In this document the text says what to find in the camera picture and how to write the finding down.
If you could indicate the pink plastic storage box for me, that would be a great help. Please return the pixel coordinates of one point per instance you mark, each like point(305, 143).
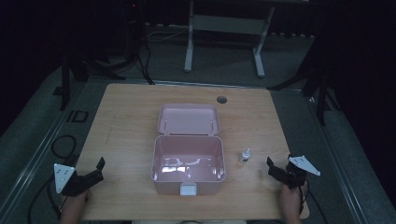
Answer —
point(188, 149)

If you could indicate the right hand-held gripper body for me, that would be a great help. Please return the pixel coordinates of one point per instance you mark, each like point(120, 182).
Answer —
point(297, 174)

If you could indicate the black stand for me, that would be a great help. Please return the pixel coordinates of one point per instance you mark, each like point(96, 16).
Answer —
point(314, 81)
point(81, 65)

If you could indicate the person's right hand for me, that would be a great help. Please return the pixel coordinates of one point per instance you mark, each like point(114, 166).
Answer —
point(290, 197)

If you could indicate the person's left hand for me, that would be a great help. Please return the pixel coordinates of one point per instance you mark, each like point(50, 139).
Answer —
point(76, 203)

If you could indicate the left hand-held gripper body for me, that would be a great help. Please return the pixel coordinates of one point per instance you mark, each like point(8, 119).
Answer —
point(73, 183)

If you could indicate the white metal desk frame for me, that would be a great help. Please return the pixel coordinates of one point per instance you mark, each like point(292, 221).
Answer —
point(229, 25)

